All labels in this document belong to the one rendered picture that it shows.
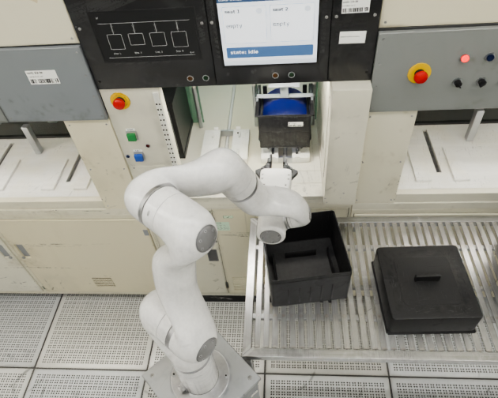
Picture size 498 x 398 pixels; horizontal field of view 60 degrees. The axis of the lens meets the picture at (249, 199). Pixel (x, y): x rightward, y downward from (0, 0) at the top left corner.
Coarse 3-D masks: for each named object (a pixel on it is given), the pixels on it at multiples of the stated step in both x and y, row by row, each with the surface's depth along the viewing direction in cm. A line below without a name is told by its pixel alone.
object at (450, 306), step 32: (384, 256) 155; (416, 256) 154; (448, 256) 153; (384, 288) 147; (416, 288) 145; (448, 288) 145; (384, 320) 149; (416, 320) 139; (448, 320) 138; (480, 320) 139
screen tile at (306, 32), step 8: (272, 8) 120; (280, 8) 120; (288, 8) 120; (296, 8) 120; (312, 8) 120; (272, 16) 122; (280, 16) 122; (288, 16) 122; (296, 16) 121; (304, 16) 121; (312, 16) 121; (304, 24) 123; (312, 24) 123; (272, 32) 125; (280, 32) 125; (288, 32) 125; (296, 32) 125; (304, 32) 125; (312, 32) 125; (272, 40) 127; (280, 40) 127; (288, 40) 127; (296, 40) 127
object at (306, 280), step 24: (312, 216) 163; (288, 240) 173; (312, 240) 173; (336, 240) 163; (288, 264) 167; (312, 264) 166; (336, 264) 165; (288, 288) 147; (312, 288) 149; (336, 288) 150
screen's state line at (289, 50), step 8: (232, 48) 130; (240, 48) 130; (248, 48) 129; (256, 48) 129; (264, 48) 129; (272, 48) 129; (280, 48) 129; (288, 48) 129; (296, 48) 129; (304, 48) 128; (312, 48) 128; (232, 56) 132; (240, 56) 131; (248, 56) 131; (256, 56) 131; (264, 56) 131
